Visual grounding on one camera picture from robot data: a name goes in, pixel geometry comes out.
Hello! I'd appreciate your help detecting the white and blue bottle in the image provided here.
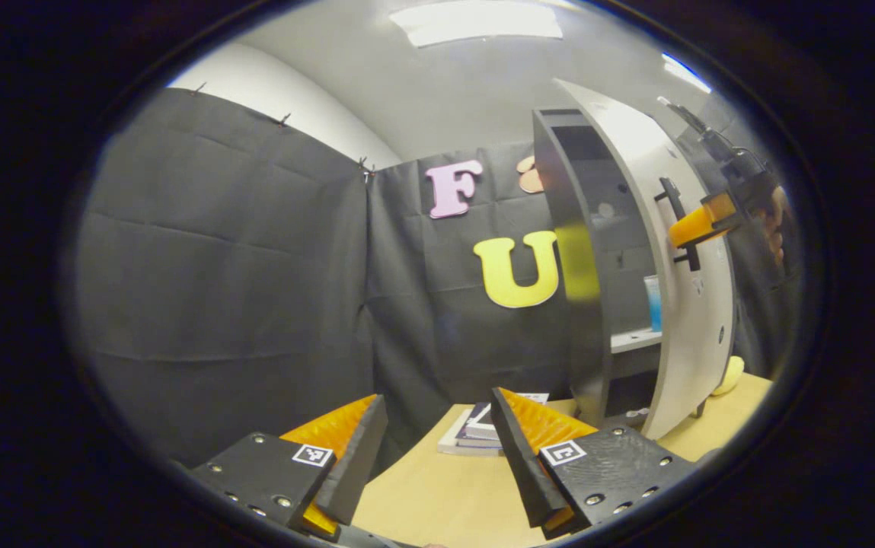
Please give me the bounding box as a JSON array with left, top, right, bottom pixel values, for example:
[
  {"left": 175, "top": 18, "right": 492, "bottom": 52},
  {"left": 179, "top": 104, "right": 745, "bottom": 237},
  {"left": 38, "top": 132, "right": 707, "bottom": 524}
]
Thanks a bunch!
[{"left": 643, "top": 275, "right": 663, "bottom": 333}]

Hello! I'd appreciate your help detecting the large ceiling light panel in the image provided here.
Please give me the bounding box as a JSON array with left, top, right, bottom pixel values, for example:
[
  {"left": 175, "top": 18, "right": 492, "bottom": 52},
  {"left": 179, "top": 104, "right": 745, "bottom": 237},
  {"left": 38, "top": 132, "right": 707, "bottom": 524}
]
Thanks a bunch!
[{"left": 390, "top": 0, "right": 564, "bottom": 48}]

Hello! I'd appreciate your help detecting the light grey cabinet door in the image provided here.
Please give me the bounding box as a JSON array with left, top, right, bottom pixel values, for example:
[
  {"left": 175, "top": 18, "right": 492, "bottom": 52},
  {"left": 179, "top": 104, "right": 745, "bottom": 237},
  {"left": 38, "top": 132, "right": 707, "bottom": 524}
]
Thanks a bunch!
[{"left": 555, "top": 78, "right": 736, "bottom": 441}]

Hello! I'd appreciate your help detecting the black backdrop cloth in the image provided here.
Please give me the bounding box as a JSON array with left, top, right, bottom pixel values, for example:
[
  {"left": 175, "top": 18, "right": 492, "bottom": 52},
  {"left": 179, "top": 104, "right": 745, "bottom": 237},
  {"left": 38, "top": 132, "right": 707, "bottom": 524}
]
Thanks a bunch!
[{"left": 75, "top": 88, "right": 796, "bottom": 469}]

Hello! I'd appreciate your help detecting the white book with dark portrait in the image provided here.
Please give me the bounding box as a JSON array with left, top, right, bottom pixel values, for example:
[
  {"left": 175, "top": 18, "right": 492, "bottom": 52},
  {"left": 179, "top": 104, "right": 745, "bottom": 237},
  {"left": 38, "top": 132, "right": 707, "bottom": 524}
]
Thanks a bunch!
[{"left": 456, "top": 393, "right": 550, "bottom": 448}]

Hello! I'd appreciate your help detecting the black door handle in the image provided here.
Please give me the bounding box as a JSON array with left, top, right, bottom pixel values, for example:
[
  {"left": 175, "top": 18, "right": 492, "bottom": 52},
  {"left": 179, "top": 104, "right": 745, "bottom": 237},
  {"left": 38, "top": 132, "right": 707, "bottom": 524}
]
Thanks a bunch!
[{"left": 654, "top": 177, "right": 702, "bottom": 272}]

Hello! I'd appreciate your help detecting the dark grey cabinet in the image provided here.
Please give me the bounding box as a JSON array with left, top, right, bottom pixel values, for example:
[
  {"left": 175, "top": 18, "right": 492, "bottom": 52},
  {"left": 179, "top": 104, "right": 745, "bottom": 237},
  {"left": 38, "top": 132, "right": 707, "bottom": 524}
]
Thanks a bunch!
[{"left": 532, "top": 107, "right": 712, "bottom": 431}]

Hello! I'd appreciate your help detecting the white cabinet shelf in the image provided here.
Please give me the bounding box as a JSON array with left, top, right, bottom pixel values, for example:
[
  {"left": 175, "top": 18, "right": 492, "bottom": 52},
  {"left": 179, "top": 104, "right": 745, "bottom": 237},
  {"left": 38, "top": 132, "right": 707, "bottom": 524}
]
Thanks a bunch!
[{"left": 611, "top": 327, "right": 664, "bottom": 355}]

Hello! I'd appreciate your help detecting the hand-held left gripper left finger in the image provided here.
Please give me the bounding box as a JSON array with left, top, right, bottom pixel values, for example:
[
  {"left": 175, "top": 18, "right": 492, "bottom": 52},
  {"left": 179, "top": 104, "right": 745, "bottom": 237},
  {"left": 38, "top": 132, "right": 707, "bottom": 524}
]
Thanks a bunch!
[{"left": 192, "top": 393, "right": 390, "bottom": 543}]

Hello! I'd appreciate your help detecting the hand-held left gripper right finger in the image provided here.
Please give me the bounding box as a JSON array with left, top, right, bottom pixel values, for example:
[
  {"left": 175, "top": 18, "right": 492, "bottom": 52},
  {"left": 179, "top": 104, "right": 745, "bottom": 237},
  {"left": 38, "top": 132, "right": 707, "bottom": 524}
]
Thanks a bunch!
[{"left": 490, "top": 387, "right": 695, "bottom": 541}]

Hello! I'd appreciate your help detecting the yellow round sponge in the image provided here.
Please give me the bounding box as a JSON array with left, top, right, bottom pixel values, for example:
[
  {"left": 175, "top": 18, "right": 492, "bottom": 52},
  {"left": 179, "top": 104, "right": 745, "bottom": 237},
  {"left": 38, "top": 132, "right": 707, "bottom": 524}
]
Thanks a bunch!
[{"left": 711, "top": 355, "right": 746, "bottom": 397}]

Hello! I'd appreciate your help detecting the blue and white book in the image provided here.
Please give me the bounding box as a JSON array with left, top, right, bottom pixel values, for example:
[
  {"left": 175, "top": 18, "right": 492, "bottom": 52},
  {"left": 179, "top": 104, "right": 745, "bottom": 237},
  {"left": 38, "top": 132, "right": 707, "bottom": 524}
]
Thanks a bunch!
[{"left": 437, "top": 406, "right": 503, "bottom": 457}]

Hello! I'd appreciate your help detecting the small ceiling light panel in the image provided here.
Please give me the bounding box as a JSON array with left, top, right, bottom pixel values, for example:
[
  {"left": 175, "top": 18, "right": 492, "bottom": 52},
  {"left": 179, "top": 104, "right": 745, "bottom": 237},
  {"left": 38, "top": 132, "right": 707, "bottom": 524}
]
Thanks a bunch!
[{"left": 662, "top": 52, "right": 712, "bottom": 94}]

